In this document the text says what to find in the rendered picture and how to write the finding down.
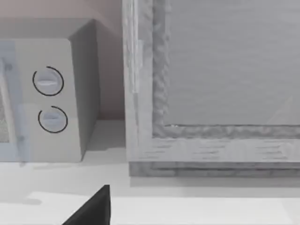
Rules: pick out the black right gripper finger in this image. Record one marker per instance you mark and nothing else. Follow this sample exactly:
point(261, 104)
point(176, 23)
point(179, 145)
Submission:
point(96, 208)

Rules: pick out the pale microwave oven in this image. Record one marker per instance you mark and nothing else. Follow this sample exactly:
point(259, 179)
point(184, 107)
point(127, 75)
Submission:
point(56, 145)

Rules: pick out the pale round microwave knob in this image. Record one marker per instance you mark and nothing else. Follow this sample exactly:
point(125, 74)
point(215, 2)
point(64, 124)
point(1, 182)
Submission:
point(47, 80)
point(52, 119)

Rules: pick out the pale blue microwave door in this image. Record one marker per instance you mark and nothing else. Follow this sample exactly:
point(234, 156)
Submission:
point(14, 93)

